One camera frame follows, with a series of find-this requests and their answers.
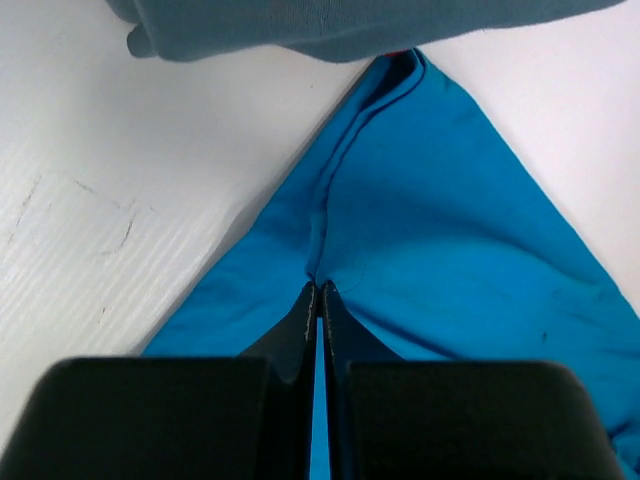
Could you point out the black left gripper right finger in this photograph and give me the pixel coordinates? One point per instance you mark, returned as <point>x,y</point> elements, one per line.
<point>391,418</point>

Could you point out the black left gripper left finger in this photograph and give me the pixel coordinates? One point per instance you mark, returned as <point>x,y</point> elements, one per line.
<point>242,417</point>

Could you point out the bright blue t-shirt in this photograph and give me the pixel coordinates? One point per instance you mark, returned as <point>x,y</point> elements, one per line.
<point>436,238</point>

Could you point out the red folded t-shirt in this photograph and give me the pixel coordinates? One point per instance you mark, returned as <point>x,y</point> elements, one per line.
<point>394,53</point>

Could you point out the teal folded t-shirt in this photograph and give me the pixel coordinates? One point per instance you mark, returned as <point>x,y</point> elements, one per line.
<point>336,31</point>

